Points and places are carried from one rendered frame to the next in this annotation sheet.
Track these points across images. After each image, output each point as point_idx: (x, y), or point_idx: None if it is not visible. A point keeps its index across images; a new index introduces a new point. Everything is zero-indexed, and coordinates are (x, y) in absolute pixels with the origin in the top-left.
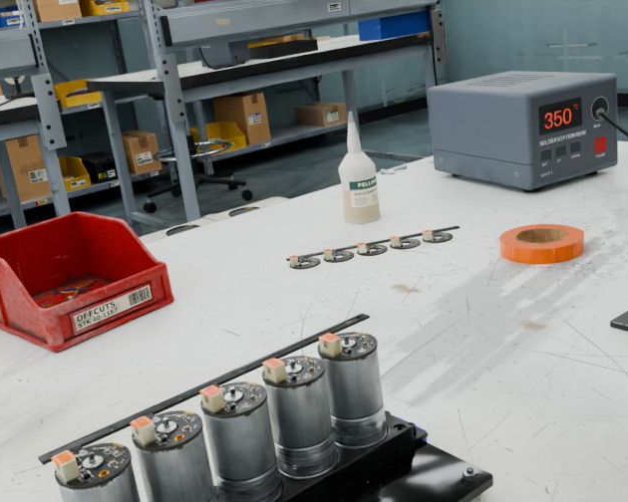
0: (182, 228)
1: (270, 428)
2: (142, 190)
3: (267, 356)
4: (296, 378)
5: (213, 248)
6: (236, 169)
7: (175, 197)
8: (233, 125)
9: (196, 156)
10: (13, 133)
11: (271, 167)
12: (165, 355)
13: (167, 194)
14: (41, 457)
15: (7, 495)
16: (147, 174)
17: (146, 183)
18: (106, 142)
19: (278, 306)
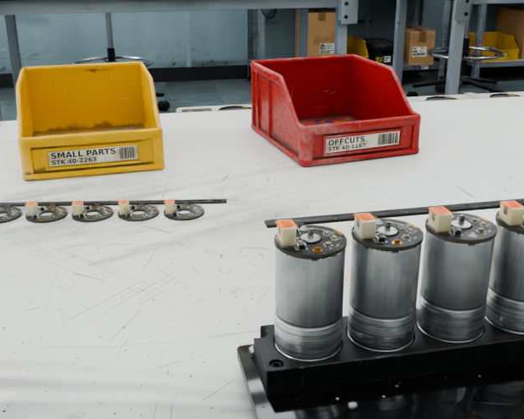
0: (442, 98)
1: (489, 268)
2: (409, 80)
3: (506, 200)
4: None
5: (467, 119)
6: (501, 80)
7: (437, 92)
8: (511, 37)
9: (467, 59)
10: (316, 3)
11: None
12: (397, 194)
13: (431, 88)
14: (267, 221)
15: (233, 261)
16: (417, 66)
17: (414, 75)
18: (390, 31)
19: (519, 181)
